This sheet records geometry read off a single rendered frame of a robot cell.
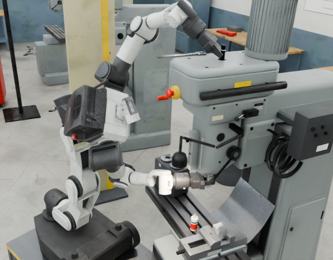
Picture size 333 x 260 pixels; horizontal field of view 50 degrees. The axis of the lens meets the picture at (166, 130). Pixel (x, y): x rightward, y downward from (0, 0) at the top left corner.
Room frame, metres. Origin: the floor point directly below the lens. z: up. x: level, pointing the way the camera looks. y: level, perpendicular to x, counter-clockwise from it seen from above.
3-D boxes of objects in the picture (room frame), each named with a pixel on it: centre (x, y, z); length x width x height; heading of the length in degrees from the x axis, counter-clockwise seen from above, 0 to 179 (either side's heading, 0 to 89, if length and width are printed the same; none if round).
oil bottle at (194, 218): (1.56, -0.18, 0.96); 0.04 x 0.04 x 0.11
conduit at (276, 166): (1.52, -0.56, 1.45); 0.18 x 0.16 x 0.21; 118
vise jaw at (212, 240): (1.41, -0.25, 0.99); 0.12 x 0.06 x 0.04; 26
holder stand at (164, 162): (1.96, -0.05, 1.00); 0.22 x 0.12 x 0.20; 38
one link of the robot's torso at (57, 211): (1.90, 0.61, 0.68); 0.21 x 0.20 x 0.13; 49
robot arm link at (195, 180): (1.55, -0.14, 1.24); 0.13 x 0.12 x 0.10; 9
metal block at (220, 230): (1.43, -0.31, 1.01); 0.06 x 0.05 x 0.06; 26
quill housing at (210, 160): (1.57, -0.24, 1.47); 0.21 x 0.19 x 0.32; 28
